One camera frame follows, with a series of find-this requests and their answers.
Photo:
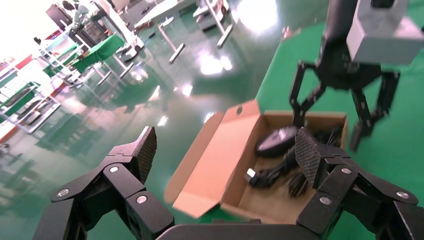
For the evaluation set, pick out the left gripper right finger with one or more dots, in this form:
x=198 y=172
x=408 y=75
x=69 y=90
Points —
x=348 y=198

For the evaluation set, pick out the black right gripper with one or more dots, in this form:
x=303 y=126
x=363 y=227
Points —
x=344 y=69

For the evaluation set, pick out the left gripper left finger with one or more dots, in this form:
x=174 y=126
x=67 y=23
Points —
x=116 y=198

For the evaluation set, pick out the open brown cardboard box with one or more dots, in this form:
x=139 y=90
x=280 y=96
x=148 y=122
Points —
x=218 y=155

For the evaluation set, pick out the green table cloth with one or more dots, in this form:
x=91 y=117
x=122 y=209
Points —
x=397 y=165

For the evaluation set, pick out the white T-foot table leg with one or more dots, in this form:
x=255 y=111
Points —
x=225 y=36
x=177 y=53

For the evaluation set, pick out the green cloth covered table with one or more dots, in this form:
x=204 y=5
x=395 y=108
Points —
x=20 y=99
x=99 y=53

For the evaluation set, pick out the white table top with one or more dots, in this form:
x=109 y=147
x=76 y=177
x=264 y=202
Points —
x=159 y=13

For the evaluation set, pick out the black monitor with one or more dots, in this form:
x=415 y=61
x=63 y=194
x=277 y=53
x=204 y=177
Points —
x=58 y=15

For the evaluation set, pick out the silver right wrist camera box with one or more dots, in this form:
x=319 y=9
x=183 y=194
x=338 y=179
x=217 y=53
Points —
x=381 y=39

